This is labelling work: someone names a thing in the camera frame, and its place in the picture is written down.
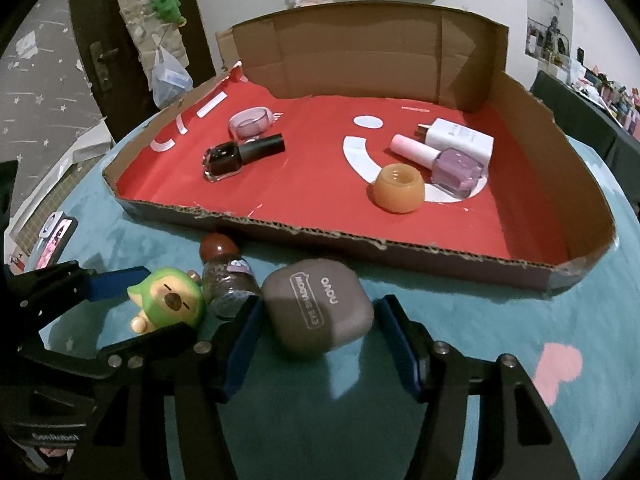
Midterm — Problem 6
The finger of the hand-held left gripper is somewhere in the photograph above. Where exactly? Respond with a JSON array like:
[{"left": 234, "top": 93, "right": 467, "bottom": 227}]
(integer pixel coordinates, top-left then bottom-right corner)
[
  {"left": 17, "top": 322, "right": 202, "bottom": 380},
  {"left": 9, "top": 260, "right": 153, "bottom": 333}
]

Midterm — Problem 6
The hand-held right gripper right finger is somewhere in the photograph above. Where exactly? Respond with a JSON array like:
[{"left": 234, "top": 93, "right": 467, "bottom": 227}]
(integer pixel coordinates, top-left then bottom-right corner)
[{"left": 374, "top": 294, "right": 581, "bottom": 480}]

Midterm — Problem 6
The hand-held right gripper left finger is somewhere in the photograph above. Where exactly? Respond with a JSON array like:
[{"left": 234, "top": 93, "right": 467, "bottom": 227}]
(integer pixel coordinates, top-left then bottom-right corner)
[{"left": 82, "top": 299, "right": 265, "bottom": 480}]

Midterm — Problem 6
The green yellow toy figure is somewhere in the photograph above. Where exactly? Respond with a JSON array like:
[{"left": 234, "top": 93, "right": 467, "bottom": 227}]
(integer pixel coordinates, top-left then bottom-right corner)
[{"left": 126, "top": 267, "right": 207, "bottom": 335}]

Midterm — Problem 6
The grey-brown earbud case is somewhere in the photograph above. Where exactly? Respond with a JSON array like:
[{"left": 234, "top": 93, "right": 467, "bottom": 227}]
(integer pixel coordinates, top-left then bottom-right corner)
[{"left": 261, "top": 258, "right": 376, "bottom": 361}]

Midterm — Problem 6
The round amber pot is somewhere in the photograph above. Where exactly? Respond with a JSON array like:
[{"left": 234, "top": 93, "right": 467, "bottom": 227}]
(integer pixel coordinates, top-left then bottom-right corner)
[{"left": 366, "top": 162, "right": 427, "bottom": 215}]

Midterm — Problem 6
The black nail polish bottle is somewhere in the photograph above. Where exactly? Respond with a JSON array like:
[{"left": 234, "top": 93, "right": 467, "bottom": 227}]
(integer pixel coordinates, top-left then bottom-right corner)
[{"left": 202, "top": 133, "right": 287, "bottom": 183}]

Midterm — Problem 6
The cardboard box red lining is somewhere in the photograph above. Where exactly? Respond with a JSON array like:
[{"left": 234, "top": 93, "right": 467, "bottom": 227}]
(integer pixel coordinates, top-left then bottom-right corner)
[{"left": 101, "top": 1, "right": 617, "bottom": 297}]

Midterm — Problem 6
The purple nail polish pink cap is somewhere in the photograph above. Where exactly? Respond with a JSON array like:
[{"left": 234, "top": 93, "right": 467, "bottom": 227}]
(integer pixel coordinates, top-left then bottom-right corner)
[{"left": 390, "top": 133, "right": 487, "bottom": 199}]

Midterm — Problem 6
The black phone pink screen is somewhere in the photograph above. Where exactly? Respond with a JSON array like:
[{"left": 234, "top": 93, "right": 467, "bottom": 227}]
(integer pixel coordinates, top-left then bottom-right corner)
[{"left": 36, "top": 217, "right": 79, "bottom": 270}]

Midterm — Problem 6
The small bottle brown cap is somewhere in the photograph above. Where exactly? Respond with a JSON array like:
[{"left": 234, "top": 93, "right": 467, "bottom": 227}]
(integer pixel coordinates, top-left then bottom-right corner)
[{"left": 199, "top": 232, "right": 262, "bottom": 320}]

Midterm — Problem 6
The white plastic bag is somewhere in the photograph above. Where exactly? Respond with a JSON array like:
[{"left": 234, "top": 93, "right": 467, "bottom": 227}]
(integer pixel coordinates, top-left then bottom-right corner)
[{"left": 150, "top": 47, "right": 194, "bottom": 108}]

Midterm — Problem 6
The white charger plug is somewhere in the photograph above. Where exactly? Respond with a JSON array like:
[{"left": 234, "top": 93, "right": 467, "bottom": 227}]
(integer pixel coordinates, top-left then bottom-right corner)
[{"left": 414, "top": 118, "right": 496, "bottom": 166}]

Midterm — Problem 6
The beige hanging organizer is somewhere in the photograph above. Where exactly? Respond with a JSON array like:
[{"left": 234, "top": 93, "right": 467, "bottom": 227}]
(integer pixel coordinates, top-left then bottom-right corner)
[{"left": 104, "top": 0, "right": 188, "bottom": 91}]

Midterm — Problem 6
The dark wooden door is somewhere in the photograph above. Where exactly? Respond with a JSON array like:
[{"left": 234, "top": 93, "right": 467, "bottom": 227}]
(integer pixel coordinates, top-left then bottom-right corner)
[{"left": 67, "top": 0, "right": 216, "bottom": 136}]

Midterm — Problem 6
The green plush toy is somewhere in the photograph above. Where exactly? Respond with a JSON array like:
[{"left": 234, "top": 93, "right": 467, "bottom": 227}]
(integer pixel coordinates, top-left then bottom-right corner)
[{"left": 150, "top": 0, "right": 187, "bottom": 27}]

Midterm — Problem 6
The dark side table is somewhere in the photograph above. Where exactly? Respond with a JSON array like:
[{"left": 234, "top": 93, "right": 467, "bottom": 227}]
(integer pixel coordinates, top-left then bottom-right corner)
[{"left": 531, "top": 70, "right": 640, "bottom": 201}]

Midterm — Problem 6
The row of colourful trinkets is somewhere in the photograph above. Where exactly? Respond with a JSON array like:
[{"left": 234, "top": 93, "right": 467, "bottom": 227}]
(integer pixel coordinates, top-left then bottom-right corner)
[{"left": 570, "top": 47, "right": 640, "bottom": 136}]

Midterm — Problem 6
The door handle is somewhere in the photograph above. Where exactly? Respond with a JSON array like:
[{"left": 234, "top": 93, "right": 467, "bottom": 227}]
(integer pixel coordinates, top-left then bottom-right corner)
[{"left": 89, "top": 40, "right": 120, "bottom": 93}]

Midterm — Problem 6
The tall wall mirror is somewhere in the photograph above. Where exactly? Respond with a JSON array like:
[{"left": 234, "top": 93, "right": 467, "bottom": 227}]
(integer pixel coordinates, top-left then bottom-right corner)
[{"left": 525, "top": 0, "right": 572, "bottom": 68}]

